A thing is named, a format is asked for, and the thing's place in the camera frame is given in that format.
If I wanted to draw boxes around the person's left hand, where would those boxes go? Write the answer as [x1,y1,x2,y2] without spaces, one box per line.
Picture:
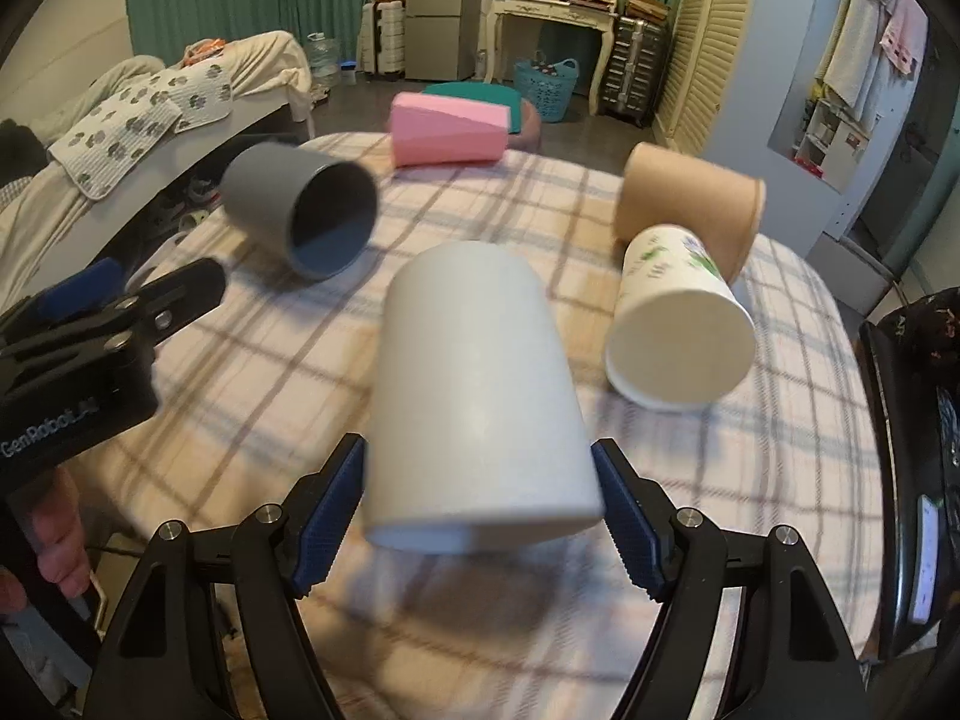
[7,466,91,600]

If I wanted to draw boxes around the black drawer storage tower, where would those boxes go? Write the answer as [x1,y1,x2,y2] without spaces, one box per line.
[601,16,669,127]

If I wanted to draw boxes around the dark grey plastic cup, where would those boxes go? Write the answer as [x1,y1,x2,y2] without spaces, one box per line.
[220,142,379,281]

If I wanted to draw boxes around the mauve round stool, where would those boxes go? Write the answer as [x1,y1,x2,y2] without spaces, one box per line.
[506,96,542,153]

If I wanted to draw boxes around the large water bottle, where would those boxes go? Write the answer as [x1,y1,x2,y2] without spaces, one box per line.
[304,31,340,89]

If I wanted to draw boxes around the brown kraft paper cup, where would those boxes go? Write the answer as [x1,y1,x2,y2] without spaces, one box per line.
[612,143,766,284]

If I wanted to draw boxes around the pink hanging towel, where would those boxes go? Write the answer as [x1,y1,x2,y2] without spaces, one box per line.
[878,0,928,76]

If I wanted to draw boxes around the louvered wardrobe door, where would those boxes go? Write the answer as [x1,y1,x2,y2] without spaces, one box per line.
[654,0,757,158]

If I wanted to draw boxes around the plaid checked tablecloth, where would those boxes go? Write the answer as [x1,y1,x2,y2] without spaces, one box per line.
[67,130,887,720]

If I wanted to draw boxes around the blue plastic laundry basket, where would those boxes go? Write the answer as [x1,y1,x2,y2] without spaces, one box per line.
[514,59,579,124]

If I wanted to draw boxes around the white hanging towel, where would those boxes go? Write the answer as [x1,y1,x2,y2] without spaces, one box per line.
[815,0,885,119]

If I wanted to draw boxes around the small grey refrigerator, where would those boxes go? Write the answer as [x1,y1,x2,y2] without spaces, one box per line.
[404,0,482,82]

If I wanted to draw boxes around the bed with beige bedding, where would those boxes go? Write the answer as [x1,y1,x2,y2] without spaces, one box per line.
[2,31,311,309]

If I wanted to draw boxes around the white printed paper cup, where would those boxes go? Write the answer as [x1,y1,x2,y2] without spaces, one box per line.
[604,224,757,411]

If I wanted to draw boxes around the white suitcase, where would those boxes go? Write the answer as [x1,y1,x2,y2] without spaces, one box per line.
[358,0,405,76]

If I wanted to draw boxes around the white dressing table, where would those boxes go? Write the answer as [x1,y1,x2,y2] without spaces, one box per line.
[483,0,619,115]

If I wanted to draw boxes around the leaf patterned white blanket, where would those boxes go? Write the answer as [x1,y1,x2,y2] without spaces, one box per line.
[50,57,233,202]

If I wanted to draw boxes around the green seat cushion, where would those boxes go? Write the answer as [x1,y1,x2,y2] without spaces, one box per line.
[421,82,521,107]

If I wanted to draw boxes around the smartphone with lit screen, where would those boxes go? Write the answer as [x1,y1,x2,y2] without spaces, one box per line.
[908,494,939,624]

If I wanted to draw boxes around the light grey plastic cup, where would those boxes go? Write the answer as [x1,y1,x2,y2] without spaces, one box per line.
[363,241,604,554]

